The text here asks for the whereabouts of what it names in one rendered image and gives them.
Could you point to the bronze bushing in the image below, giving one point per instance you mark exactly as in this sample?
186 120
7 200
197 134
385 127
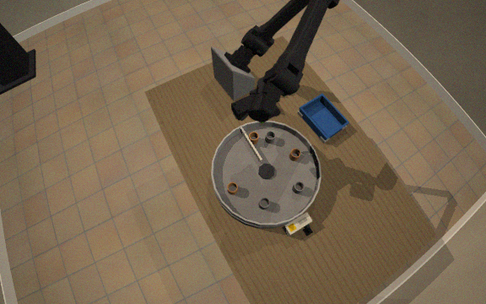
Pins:
254 134
293 158
232 184

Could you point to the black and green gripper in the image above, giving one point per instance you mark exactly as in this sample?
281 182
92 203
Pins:
276 112

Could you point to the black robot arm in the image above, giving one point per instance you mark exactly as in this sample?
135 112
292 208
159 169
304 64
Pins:
285 75

